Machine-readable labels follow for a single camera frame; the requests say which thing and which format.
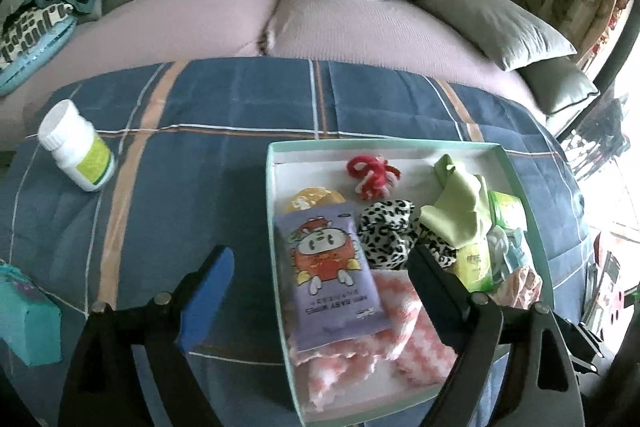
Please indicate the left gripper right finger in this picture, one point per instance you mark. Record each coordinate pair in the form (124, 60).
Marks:
(539, 388)

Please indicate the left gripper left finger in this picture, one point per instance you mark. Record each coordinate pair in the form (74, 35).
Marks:
(102, 386)

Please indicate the pink floral cloth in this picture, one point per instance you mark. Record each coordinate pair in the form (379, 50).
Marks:
(520, 290)

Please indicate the pink white striped towel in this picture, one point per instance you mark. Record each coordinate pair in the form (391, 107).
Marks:
(411, 346)

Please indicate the green cloth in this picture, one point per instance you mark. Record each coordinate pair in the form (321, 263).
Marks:
(461, 215)

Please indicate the purple wet wipes pack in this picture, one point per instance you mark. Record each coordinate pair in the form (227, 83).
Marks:
(330, 281)

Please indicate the orange round snack pack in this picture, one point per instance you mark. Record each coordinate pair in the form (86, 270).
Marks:
(313, 196)

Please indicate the green tea box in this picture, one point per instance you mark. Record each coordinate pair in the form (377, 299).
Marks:
(473, 267)

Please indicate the teal box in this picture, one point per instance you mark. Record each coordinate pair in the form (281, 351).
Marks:
(30, 322)

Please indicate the light blue tube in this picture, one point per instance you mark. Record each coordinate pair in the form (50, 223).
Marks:
(508, 251)

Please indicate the green tissue pack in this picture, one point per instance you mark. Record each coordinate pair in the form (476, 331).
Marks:
(507, 211)

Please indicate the white tray teal rim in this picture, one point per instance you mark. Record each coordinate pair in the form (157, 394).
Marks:
(294, 165)

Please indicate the leopard print scrunchie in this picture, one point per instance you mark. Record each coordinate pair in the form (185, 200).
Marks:
(388, 232)

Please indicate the red yarn scrunchie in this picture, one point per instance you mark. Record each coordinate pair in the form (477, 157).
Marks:
(376, 177)

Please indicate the white pill bottle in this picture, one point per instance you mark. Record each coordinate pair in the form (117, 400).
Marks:
(76, 147)

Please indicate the blue plaid blanket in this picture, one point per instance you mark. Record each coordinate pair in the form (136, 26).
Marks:
(199, 133)

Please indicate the black white patterned cushion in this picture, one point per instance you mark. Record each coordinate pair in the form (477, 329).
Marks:
(34, 29)

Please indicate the pink seat cover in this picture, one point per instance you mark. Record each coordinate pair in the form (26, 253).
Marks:
(395, 34)

